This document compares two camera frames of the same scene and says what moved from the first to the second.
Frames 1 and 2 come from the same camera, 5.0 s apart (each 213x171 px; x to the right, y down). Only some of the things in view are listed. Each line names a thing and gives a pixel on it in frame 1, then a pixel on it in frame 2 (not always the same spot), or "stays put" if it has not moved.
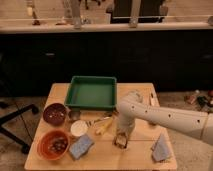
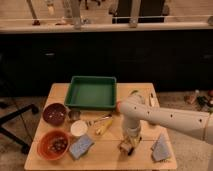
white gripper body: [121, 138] -> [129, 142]
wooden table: [85, 139] stays put
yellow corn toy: [104, 126] stays put
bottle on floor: [190, 99] stays put
